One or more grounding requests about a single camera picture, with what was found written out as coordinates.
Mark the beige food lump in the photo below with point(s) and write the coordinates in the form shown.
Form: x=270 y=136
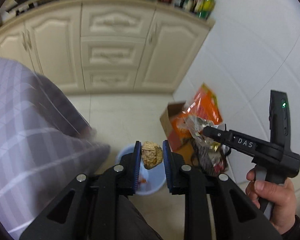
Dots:
x=152 y=154

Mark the light blue trash bin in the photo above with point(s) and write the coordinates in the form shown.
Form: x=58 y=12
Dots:
x=149 y=181

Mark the green yellow bottles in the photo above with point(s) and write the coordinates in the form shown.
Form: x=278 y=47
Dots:
x=203 y=8

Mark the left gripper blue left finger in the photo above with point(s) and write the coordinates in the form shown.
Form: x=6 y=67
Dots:
x=87 y=207

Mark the orange rice bag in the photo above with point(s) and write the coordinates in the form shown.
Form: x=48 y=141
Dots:
x=203 y=105

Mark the brown cardboard box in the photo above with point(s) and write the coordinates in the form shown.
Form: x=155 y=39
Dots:
x=180 y=139

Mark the dark trousers leg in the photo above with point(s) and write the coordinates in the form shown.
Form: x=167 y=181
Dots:
x=131 y=224

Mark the right hand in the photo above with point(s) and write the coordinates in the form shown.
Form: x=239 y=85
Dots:
x=282 y=196

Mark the purple checked tablecloth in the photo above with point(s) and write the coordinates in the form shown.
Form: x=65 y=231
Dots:
x=44 y=143

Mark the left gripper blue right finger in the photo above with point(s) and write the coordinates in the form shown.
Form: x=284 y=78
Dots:
x=215 y=207

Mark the cream lower cabinets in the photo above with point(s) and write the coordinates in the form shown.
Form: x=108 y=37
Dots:
x=106 y=46

